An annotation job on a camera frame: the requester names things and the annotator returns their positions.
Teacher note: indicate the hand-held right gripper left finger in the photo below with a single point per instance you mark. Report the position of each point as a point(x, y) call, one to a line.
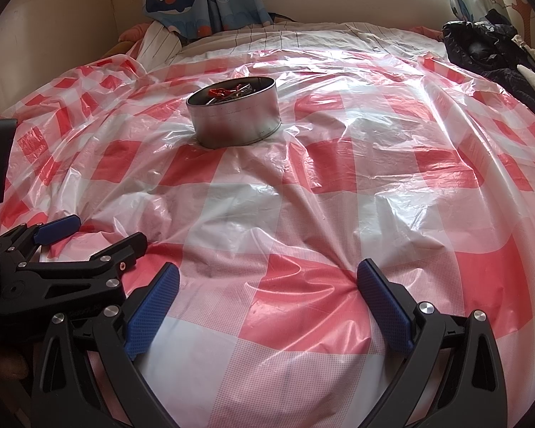
point(154, 296)

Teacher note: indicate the white striped pillow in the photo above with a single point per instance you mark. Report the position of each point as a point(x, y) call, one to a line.
point(160, 49)

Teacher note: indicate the red white checked plastic sheet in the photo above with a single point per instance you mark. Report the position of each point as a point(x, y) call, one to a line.
point(339, 187)

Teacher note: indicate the beige striped bedsheet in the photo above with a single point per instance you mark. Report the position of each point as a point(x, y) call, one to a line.
point(339, 31)

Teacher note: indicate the silver metal tin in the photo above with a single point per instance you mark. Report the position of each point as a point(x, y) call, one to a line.
point(232, 125)

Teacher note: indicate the orange cloth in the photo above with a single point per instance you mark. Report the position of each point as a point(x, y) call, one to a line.
point(131, 33)

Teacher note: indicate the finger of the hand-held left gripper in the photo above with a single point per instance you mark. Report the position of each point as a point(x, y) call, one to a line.
point(71, 276)
point(58, 228)

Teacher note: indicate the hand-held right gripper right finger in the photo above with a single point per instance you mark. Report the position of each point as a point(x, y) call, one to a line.
point(383, 303)

